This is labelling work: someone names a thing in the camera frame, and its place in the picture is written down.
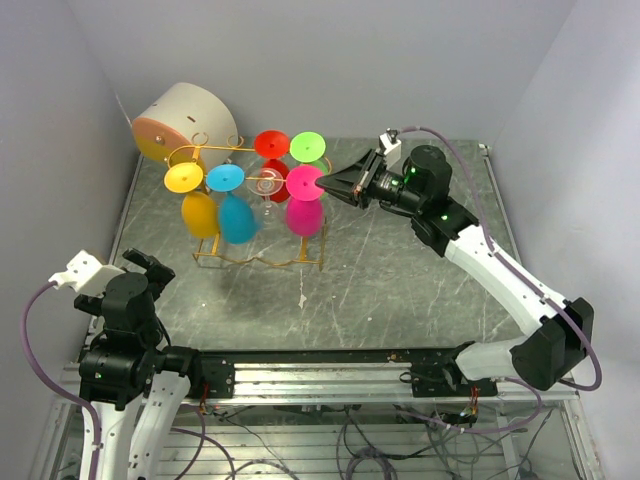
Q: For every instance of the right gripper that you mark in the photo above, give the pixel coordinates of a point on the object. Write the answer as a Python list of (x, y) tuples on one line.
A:
[(357, 179)]

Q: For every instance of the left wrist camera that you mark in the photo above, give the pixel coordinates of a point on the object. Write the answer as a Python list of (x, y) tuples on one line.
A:
[(85, 274)]

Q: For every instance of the yellow plastic wine glass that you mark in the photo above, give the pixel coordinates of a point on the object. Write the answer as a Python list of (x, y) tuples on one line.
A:
[(198, 209)]

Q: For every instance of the red plastic wine glass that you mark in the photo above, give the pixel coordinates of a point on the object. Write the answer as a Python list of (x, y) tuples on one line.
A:
[(272, 146)]

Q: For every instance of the aluminium mounting rail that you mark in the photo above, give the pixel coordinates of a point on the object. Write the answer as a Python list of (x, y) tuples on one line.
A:
[(251, 383)]

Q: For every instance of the gold wire wine glass rack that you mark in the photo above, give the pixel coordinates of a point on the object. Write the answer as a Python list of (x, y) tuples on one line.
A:
[(312, 248)]

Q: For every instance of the green plastic wine glass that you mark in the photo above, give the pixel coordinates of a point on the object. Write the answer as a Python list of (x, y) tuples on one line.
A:
[(306, 148)]

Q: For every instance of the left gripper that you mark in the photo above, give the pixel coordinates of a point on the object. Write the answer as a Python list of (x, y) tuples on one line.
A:
[(156, 274)]

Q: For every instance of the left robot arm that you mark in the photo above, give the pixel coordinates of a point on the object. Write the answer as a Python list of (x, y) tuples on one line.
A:
[(133, 385)]

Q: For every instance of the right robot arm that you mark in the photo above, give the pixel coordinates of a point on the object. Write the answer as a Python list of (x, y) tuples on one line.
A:
[(554, 331)]

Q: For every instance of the pink plastic wine glass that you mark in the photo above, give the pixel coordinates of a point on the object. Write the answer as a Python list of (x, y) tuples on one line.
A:
[(304, 212)]

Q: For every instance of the clear wine glass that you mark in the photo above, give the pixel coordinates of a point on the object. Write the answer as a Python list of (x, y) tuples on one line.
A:
[(265, 183)]

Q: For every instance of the white cylindrical container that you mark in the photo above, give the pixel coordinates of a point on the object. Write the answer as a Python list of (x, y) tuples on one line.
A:
[(185, 115)]

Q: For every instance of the blue plastic wine glass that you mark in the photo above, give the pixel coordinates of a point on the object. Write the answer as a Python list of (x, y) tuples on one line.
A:
[(236, 219)]

